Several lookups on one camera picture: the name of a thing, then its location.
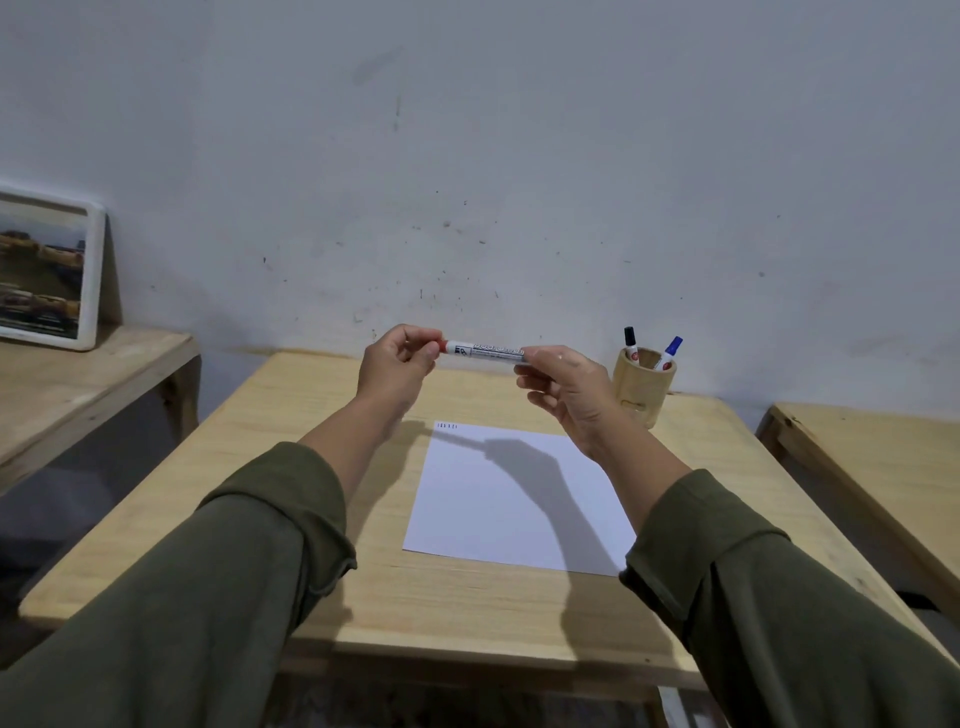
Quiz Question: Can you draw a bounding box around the white framed picture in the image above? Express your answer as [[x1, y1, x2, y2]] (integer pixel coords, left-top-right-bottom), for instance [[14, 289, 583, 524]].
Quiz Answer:
[[0, 183, 107, 353]]

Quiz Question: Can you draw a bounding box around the red-capped white marker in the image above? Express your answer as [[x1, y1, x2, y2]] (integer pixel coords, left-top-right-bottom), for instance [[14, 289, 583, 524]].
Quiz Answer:
[[438, 339, 528, 366]]

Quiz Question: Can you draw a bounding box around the person's left hand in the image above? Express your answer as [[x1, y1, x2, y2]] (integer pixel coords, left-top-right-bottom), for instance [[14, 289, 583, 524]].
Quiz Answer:
[[354, 324, 444, 423]]

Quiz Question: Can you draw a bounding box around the person's left forearm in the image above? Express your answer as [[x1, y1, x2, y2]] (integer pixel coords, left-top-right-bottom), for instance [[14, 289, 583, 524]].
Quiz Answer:
[[0, 396, 410, 728]]

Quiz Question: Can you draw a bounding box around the light wooden table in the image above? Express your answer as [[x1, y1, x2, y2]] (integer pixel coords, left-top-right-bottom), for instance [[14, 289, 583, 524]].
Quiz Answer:
[[754, 402, 960, 624], [0, 324, 202, 498], [16, 349, 954, 706]]

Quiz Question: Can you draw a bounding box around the person's right forearm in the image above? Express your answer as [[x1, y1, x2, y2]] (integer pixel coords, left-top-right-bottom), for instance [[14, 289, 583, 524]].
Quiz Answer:
[[581, 429, 960, 728]]

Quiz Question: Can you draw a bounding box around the white paper sheet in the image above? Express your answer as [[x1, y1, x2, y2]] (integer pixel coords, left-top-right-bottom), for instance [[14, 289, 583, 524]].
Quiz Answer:
[[402, 421, 638, 578]]

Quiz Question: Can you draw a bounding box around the wooden pen holder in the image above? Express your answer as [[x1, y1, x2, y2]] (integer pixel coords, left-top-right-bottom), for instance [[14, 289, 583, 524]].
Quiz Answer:
[[612, 346, 678, 431]]

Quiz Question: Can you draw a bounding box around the person's right hand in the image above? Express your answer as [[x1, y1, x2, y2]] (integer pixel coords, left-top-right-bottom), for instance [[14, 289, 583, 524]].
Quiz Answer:
[[513, 345, 625, 460]]

